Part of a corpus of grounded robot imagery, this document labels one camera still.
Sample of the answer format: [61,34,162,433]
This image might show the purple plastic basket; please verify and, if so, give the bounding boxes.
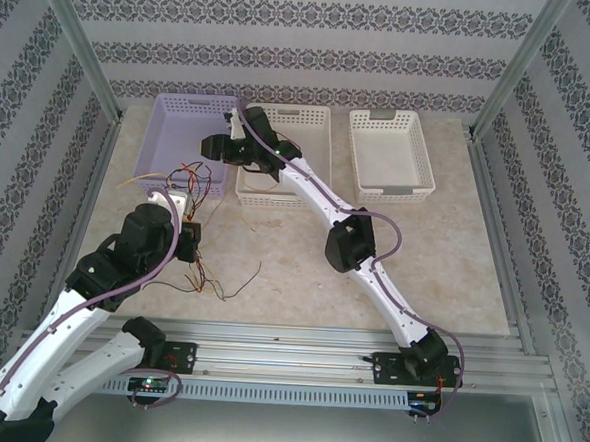
[130,90,241,201]

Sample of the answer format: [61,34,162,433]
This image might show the black wire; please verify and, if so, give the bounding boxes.
[157,272,203,294]
[221,258,263,303]

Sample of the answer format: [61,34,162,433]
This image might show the large white plastic basket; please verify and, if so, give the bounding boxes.
[234,100,339,213]

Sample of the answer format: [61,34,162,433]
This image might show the green controller circuit board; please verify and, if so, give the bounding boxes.
[127,376,172,394]
[406,396,441,416]

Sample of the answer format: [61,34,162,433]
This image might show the grey metal bottom panel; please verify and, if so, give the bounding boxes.
[10,386,572,442]

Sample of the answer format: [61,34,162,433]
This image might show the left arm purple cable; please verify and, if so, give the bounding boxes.
[0,177,197,442]

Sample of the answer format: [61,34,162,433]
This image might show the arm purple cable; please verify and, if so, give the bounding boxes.
[0,177,197,442]
[215,96,483,429]

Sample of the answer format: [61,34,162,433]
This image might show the small white grey-handled basket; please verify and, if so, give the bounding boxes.
[343,105,441,209]

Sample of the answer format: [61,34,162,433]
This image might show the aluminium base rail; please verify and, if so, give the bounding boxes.
[15,308,554,398]

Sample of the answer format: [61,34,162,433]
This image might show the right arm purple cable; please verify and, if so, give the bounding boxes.
[215,96,483,429]

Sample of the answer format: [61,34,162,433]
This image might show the aluminium frame post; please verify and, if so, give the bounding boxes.
[469,0,575,146]
[23,0,134,124]

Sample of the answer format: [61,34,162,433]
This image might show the white slotted cable duct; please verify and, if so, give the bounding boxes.
[83,371,411,413]

